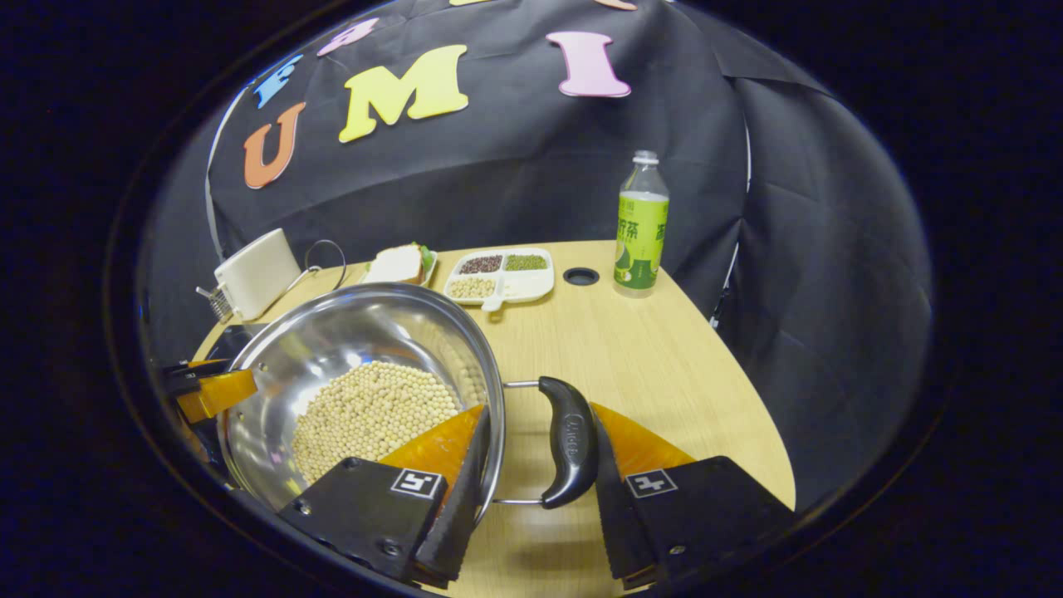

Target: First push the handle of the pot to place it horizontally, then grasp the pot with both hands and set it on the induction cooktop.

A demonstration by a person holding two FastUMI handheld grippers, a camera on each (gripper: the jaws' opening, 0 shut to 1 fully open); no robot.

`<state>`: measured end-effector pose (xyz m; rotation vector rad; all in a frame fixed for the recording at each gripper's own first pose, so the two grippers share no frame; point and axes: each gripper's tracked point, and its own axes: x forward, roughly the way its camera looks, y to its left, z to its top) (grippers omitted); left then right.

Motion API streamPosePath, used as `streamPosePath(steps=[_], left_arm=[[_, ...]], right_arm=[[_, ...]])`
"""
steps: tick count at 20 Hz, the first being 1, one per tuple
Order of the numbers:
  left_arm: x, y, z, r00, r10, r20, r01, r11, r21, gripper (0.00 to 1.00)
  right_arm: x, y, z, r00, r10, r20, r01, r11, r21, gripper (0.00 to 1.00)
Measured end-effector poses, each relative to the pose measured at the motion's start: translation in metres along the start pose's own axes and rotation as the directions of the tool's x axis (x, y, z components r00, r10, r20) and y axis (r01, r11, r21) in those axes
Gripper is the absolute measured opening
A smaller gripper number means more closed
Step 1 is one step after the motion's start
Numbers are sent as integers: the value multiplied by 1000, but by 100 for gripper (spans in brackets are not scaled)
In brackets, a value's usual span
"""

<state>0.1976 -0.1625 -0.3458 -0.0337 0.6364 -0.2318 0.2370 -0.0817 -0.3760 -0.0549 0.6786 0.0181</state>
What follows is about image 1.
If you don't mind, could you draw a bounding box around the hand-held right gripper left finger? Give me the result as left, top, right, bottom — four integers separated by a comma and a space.
277, 404, 493, 589

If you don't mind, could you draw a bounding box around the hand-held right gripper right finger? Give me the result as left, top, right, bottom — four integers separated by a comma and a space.
591, 403, 796, 591

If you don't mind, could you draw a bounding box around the steel pot with soybeans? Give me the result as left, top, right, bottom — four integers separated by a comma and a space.
216, 282, 600, 529

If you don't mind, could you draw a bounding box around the white toaster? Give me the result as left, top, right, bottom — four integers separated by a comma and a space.
214, 228, 303, 322

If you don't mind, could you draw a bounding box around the sandwich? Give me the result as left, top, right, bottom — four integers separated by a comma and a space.
364, 243, 436, 286

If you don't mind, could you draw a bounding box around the white divided bean plate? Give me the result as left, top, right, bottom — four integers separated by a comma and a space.
443, 248, 556, 313

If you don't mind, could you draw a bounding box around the green tea bottle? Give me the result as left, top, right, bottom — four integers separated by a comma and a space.
613, 150, 670, 298

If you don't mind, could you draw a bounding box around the black backdrop cloth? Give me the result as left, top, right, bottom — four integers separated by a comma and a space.
141, 0, 935, 512

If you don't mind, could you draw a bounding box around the metal wire rack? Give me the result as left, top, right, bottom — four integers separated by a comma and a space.
196, 285, 235, 325

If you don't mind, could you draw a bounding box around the thin power cable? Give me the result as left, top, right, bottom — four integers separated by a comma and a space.
287, 239, 348, 293

